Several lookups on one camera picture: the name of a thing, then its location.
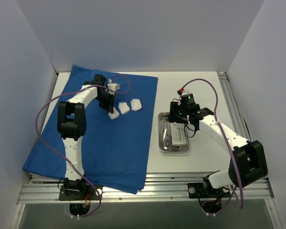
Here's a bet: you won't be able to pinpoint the white gauze stack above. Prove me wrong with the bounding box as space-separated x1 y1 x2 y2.
118 102 130 115
108 107 120 120
131 99 142 111

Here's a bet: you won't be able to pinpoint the suture packet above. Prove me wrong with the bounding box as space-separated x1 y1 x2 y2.
169 144 189 152
170 123 186 145

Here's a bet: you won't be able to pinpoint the steel instrument tray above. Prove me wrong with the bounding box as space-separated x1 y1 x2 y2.
158 113 190 154

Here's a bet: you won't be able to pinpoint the steel tweezers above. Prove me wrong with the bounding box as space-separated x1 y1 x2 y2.
160 122 169 151

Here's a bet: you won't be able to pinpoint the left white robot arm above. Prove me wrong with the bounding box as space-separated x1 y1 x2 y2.
57 74 120 200

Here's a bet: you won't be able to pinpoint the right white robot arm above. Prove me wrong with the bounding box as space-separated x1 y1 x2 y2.
169 102 268 197

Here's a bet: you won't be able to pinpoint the blue surgical drape cloth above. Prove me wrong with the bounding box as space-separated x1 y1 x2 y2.
22 64 158 195

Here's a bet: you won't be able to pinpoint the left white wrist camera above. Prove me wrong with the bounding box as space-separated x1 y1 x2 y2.
107 79 120 93

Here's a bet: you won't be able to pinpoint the aluminium side rail frame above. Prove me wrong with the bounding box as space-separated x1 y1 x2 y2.
217 72 251 140

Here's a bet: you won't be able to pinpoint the aluminium front rail frame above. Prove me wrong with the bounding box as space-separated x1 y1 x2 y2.
17 172 274 204

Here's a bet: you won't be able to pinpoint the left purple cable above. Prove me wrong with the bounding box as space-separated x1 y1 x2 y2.
35 75 131 217

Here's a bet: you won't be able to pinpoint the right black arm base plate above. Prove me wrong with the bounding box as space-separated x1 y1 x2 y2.
187 182 231 199

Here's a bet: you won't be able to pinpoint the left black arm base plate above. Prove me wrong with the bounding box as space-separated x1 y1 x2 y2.
59 185 103 201

